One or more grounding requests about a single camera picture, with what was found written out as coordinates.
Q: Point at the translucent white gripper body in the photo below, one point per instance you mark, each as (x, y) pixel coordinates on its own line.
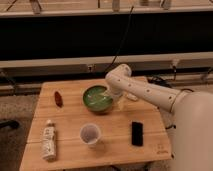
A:
(118, 103)

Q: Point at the green ceramic bowl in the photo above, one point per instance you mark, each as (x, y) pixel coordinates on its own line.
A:
(96, 99)

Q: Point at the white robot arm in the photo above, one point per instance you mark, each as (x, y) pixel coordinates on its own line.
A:
(192, 140)

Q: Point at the black rectangular block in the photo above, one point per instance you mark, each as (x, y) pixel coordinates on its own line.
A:
(137, 134)

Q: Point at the clear plastic cup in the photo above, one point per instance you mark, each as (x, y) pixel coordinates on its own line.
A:
(90, 134)

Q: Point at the small dark red object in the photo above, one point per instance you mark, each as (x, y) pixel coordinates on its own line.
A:
(58, 99)

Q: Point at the white labelled plastic bottle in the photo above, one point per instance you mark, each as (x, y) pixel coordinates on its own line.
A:
(48, 141)

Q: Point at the black object on floor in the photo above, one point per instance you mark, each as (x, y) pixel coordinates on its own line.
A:
(9, 123)

